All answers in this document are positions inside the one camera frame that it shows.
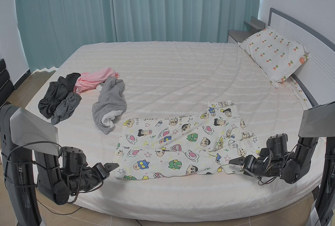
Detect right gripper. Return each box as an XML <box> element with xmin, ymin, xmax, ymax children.
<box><xmin>229</xmin><ymin>154</ymin><xmax>270</xmax><ymax>178</ymax></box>

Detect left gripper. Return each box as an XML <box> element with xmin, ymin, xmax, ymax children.
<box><xmin>93</xmin><ymin>163</ymin><xmax>120</xmax><ymax>181</ymax></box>

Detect white printed pyjama top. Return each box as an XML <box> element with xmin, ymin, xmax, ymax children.
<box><xmin>113</xmin><ymin>99</ymin><xmax>259</xmax><ymax>181</ymax></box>

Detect bed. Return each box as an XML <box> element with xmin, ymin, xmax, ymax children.
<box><xmin>0</xmin><ymin>7</ymin><xmax>335</xmax><ymax>226</ymax></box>

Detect dark grey garment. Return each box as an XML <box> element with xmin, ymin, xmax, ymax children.
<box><xmin>51</xmin><ymin>92</ymin><xmax>82</xmax><ymax>125</ymax></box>

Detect pink garment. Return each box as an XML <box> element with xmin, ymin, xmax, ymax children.
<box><xmin>74</xmin><ymin>68</ymin><xmax>120</xmax><ymax>95</ymax></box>

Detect black garment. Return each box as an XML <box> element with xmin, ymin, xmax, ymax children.
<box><xmin>38</xmin><ymin>72</ymin><xmax>81</xmax><ymax>119</ymax></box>

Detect white printed pillow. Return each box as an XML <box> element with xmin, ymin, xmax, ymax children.
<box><xmin>238</xmin><ymin>26</ymin><xmax>310</xmax><ymax>88</ymax></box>

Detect grey bedside table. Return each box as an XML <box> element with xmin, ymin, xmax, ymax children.
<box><xmin>228</xmin><ymin>16</ymin><xmax>265</xmax><ymax>44</ymax></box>

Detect black chest of drawers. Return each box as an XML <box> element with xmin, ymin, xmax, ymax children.
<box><xmin>0</xmin><ymin>58</ymin><xmax>14</xmax><ymax>105</ymax></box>

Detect black cable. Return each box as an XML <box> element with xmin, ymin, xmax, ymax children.
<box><xmin>257</xmin><ymin>177</ymin><xmax>282</xmax><ymax>187</ymax></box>

